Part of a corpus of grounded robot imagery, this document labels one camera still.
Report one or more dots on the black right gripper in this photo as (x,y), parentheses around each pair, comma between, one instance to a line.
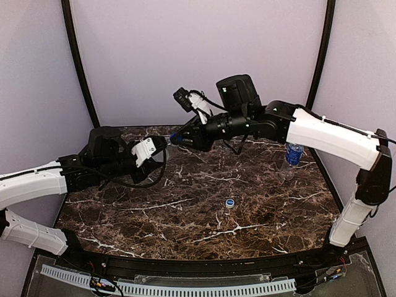
(201,133)

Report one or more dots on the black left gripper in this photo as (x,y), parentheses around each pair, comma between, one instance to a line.
(136,171)

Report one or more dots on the blue white bottle cap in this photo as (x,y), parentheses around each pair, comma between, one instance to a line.
(229,203)

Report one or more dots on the blue label Pocari Sweat bottle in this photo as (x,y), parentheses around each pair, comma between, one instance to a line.
(291,160)

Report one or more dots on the Pepsi bottle with blue cap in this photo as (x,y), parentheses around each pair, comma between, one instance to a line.
(170,149)

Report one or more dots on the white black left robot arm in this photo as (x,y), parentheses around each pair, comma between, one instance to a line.
(106,157)

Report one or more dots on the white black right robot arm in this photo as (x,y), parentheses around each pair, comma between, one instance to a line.
(286,123)

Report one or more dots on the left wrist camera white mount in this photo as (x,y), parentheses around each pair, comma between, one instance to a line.
(143,150)

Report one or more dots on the white slotted cable duct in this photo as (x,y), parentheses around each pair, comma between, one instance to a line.
(155,286)

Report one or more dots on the black left corner post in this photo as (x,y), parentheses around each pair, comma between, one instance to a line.
(77,61)

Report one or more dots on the black corner post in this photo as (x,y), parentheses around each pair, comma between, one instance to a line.
(77,61)
(322,53)

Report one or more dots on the black curved front rail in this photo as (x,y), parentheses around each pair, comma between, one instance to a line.
(297,264)

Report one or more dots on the black right corner post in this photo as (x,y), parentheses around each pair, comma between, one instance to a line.
(322,53)

